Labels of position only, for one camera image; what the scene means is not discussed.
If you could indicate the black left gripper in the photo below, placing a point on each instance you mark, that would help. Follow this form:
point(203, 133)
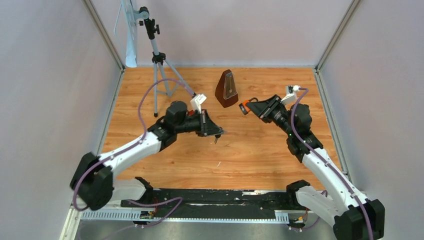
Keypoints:
point(208, 127)

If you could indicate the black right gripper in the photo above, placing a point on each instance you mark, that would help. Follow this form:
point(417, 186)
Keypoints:
point(263, 109)

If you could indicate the black padlock keys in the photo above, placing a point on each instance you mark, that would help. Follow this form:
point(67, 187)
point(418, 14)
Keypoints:
point(217, 138)

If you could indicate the orange black padlock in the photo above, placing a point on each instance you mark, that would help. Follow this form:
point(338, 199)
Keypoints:
point(243, 106)

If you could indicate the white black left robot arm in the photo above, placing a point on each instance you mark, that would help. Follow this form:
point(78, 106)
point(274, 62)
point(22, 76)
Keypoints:
point(93, 179)

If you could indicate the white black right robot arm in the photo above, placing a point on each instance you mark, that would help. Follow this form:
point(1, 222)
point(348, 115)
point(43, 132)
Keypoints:
point(350, 213)

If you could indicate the brown wooden metronome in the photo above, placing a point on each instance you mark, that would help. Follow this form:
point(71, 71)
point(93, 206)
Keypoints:
point(225, 91)

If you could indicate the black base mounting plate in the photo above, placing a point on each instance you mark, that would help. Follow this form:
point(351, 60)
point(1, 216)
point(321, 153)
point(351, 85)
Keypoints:
point(222, 203)

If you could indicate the white board on tripod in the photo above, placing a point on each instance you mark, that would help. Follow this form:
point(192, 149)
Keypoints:
point(125, 32)

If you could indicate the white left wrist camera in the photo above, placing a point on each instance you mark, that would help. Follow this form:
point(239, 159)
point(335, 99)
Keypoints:
point(196, 102)

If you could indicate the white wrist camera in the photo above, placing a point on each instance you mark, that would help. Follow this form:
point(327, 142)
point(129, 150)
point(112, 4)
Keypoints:
point(291, 94)
point(196, 102)

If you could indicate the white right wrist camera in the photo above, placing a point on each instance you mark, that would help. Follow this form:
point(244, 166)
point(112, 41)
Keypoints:
point(291, 94)

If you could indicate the grey camera tripod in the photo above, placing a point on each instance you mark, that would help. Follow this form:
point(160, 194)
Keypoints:
point(158, 58)

